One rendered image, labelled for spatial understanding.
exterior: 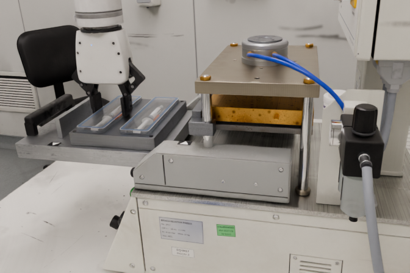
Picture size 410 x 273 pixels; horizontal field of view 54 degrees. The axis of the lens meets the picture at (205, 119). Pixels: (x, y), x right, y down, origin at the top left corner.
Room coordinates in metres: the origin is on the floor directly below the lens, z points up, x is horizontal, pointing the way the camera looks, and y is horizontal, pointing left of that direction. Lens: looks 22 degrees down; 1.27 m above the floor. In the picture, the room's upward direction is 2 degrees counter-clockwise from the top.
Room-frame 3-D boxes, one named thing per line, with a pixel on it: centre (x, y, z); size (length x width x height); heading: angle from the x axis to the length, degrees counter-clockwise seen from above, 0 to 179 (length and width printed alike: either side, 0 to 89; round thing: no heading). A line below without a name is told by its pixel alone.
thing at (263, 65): (0.65, -0.13, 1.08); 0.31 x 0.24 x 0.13; 165
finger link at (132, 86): (0.74, 0.14, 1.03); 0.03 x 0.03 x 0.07; 75
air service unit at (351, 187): (0.43, -0.18, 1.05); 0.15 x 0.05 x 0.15; 165
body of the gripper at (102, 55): (0.75, 0.19, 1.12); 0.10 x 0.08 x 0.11; 75
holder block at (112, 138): (0.74, 0.14, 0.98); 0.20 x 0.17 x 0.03; 165
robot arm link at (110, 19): (0.76, 0.19, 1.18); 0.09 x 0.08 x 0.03; 75
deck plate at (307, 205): (0.67, -0.14, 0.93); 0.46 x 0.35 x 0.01; 75
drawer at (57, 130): (0.76, 0.19, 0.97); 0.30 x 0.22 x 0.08; 75
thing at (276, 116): (0.67, -0.10, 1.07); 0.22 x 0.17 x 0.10; 165
